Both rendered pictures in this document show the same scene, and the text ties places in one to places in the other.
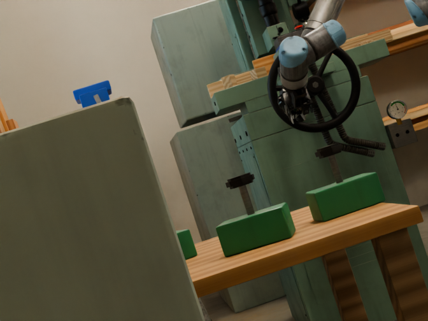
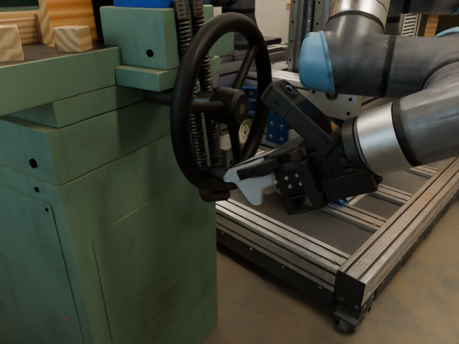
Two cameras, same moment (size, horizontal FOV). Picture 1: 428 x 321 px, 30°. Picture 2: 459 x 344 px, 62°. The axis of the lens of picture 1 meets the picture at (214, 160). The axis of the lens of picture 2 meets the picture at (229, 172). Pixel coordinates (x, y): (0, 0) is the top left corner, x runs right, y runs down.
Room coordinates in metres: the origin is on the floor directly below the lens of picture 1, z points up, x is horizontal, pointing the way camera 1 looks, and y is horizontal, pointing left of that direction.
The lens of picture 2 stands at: (2.12, 0.14, 0.99)
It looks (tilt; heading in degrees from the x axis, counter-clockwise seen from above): 26 degrees down; 304
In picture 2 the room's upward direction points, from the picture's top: straight up
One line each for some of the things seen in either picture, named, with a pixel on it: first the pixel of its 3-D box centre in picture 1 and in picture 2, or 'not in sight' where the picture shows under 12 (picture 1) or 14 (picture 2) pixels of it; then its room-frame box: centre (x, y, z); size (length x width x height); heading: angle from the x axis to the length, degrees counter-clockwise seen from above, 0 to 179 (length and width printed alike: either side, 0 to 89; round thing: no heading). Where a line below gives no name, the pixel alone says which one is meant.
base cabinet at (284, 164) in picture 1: (330, 218); (85, 242); (2.93, -0.34, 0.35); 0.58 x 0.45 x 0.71; 3
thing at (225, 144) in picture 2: (398, 134); (216, 154); (2.68, -0.62, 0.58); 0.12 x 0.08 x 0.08; 3
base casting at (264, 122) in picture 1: (296, 114); (56, 99); (2.93, -0.34, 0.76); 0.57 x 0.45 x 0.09; 3
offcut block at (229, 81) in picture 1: (229, 81); (6, 43); (2.67, -0.13, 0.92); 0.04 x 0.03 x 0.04; 150
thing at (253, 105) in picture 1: (299, 92); (108, 80); (2.75, -0.35, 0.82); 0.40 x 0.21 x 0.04; 93
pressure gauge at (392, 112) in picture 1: (397, 112); (238, 134); (2.61, -0.62, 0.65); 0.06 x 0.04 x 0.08; 93
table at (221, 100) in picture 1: (299, 76); (128, 55); (2.70, -0.36, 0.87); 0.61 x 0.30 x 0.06; 93
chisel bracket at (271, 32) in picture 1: (277, 39); not in sight; (2.83, -0.35, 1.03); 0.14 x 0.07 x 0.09; 3
